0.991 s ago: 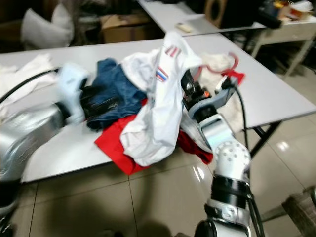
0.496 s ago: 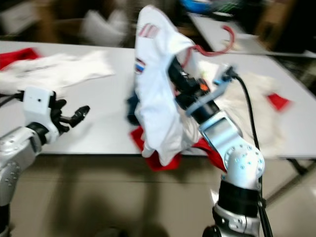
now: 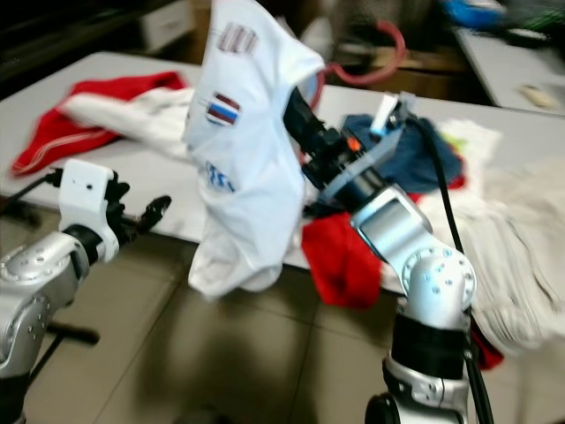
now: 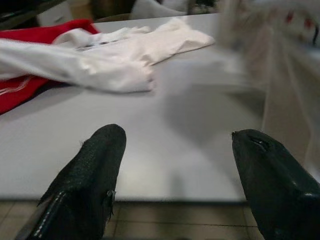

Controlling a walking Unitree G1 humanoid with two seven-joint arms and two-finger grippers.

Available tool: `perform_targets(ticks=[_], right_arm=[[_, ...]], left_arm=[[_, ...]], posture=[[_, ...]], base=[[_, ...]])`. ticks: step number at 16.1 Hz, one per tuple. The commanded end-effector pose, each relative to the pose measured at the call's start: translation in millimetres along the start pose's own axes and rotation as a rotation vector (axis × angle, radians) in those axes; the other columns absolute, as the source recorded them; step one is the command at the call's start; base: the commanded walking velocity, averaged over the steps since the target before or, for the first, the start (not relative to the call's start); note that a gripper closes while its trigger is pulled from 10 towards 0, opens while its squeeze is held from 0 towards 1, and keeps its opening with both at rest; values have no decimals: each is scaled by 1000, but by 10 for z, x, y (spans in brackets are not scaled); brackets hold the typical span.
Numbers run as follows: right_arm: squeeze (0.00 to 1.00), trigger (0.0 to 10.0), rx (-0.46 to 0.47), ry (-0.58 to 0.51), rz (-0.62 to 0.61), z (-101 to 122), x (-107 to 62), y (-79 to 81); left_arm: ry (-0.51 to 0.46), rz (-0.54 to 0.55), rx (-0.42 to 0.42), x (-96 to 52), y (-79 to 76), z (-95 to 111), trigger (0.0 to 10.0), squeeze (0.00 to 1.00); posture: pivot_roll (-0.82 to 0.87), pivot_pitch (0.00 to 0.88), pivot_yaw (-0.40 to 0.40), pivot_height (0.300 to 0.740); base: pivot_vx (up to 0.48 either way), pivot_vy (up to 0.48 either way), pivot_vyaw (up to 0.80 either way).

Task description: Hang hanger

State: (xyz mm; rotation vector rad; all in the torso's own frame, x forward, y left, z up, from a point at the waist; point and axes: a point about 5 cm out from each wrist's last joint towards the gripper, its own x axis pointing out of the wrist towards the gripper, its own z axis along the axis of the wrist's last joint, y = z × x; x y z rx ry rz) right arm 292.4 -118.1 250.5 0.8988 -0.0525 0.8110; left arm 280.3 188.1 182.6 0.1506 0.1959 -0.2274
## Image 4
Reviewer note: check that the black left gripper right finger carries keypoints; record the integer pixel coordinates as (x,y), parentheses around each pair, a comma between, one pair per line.
(275,187)

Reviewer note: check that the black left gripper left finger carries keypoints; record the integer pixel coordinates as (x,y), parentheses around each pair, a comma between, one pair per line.
(85,180)

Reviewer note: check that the cream shirt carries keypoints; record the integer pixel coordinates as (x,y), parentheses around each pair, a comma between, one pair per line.
(282,87)

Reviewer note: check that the red garment white stripes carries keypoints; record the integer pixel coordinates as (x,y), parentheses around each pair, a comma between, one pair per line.
(15,92)

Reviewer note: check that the white pillow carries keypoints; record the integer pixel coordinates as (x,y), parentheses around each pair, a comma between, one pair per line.
(155,8)

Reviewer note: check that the grey table black frame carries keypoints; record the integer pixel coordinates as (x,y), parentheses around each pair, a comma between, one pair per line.
(150,125)

